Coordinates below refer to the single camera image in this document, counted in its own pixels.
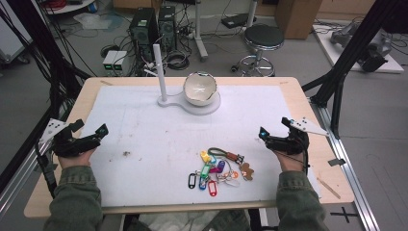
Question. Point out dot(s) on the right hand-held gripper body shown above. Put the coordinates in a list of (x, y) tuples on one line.
[(290, 141)]

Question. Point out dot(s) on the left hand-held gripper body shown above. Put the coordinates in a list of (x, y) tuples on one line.
[(65, 142)]

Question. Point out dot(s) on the bunch of coloured key tags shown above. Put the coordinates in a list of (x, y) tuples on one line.
[(212, 188)]

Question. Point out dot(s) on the white peg stand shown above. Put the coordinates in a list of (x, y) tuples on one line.
[(159, 70)]

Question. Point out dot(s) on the person's left hand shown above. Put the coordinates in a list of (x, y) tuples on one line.
[(75, 159)]

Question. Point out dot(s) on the person's right hand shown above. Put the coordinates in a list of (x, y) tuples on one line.
[(290, 162)]

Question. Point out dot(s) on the brown gingerbread charm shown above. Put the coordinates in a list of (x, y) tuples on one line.
[(247, 170)]

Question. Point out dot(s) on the white table mat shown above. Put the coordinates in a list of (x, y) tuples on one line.
[(160, 144)]

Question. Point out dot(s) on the thin wooden stick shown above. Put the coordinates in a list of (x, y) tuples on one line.
[(328, 188)]

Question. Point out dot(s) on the white power supply box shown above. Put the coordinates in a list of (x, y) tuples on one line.
[(109, 61), (119, 61)]

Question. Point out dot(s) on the white eggshell-shaped bowl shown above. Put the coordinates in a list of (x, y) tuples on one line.
[(198, 89)]

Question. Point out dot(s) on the black round stool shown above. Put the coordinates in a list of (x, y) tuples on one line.
[(263, 37)]

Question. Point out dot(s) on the white floor board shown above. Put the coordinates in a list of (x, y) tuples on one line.
[(330, 51)]

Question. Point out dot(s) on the labelled black computer tower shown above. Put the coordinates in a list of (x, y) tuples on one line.
[(142, 32)]

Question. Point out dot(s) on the black flat device on floor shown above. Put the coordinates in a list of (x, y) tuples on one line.
[(235, 20)]

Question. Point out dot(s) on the white-legged wooden desk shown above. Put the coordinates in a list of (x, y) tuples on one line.
[(199, 35)]

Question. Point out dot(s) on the large cardboard box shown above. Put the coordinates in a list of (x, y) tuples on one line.
[(296, 17)]

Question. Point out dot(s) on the grey machine part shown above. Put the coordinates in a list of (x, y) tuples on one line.
[(369, 45)]

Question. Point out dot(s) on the aluminium floor rail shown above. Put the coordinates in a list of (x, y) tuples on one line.
[(352, 179)]

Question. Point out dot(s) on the black metal frame post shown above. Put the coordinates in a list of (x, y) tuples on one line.
[(349, 54)]

